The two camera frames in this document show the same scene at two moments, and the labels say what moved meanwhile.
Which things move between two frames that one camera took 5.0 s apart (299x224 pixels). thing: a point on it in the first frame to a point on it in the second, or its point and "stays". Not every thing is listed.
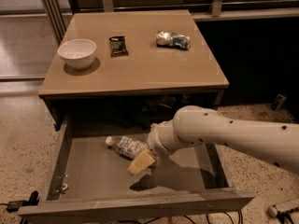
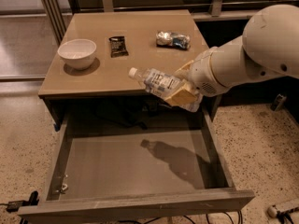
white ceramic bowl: (78, 53) stays
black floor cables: (151, 220) stays
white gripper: (154, 143) to (201, 73)
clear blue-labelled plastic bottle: (125, 146) to (158, 83)
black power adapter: (14, 205) stays
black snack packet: (118, 47) stays
